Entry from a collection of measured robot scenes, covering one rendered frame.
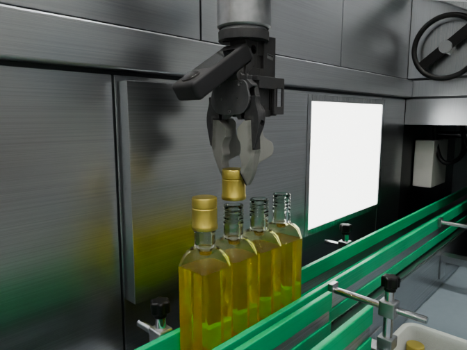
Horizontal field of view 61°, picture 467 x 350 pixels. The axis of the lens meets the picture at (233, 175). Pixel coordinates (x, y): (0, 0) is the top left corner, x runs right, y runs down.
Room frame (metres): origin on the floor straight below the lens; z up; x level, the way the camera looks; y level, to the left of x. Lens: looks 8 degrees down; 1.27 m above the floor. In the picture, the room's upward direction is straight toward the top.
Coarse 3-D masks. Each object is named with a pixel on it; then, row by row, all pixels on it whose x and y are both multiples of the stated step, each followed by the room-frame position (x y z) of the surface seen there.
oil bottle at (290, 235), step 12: (276, 228) 0.62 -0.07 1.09; (288, 228) 0.62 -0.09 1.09; (288, 240) 0.61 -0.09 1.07; (300, 240) 0.64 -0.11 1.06; (288, 252) 0.61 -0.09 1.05; (300, 252) 0.64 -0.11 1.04; (288, 264) 0.61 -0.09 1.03; (300, 264) 0.64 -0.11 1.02; (288, 276) 0.61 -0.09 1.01; (300, 276) 0.64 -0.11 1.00; (288, 288) 0.61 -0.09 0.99; (300, 288) 0.64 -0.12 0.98; (288, 300) 0.61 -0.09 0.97
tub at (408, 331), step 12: (408, 324) 0.76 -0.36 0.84; (420, 324) 0.76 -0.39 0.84; (408, 336) 0.76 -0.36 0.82; (420, 336) 0.75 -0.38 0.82; (432, 336) 0.74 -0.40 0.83; (444, 336) 0.72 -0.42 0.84; (396, 348) 0.71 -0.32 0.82; (432, 348) 0.73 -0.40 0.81; (444, 348) 0.72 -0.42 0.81; (456, 348) 0.71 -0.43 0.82
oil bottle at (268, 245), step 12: (252, 240) 0.58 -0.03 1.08; (264, 240) 0.57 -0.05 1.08; (276, 240) 0.59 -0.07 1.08; (264, 252) 0.57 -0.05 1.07; (276, 252) 0.59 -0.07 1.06; (264, 264) 0.57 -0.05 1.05; (276, 264) 0.59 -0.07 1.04; (264, 276) 0.57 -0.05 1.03; (276, 276) 0.59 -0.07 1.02; (264, 288) 0.57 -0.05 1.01; (276, 288) 0.59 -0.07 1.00; (264, 300) 0.57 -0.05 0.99; (276, 300) 0.59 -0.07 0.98; (264, 312) 0.57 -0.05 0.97
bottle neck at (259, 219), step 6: (252, 198) 0.60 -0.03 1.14; (258, 198) 0.61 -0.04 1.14; (264, 198) 0.61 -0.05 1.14; (252, 204) 0.59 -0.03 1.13; (258, 204) 0.59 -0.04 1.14; (264, 204) 0.59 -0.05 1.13; (252, 210) 0.59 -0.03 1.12; (258, 210) 0.59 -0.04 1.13; (264, 210) 0.59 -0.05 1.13; (252, 216) 0.59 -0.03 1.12; (258, 216) 0.59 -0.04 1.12; (264, 216) 0.59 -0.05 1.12; (252, 222) 0.59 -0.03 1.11; (258, 222) 0.59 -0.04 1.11; (264, 222) 0.59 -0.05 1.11; (252, 228) 0.59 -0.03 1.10; (258, 228) 0.59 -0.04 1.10; (264, 228) 0.59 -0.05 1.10
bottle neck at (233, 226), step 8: (224, 208) 0.55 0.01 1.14; (232, 208) 0.55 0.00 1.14; (240, 208) 0.55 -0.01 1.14; (224, 216) 0.55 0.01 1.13; (232, 216) 0.55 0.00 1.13; (240, 216) 0.55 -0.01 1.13; (224, 224) 0.55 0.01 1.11; (232, 224) 0.55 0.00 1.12; (240, 224) 0.55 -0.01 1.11; (224, 232) 0.55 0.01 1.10; (232, 232) 0.55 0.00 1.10; (240, 232) 0.55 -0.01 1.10
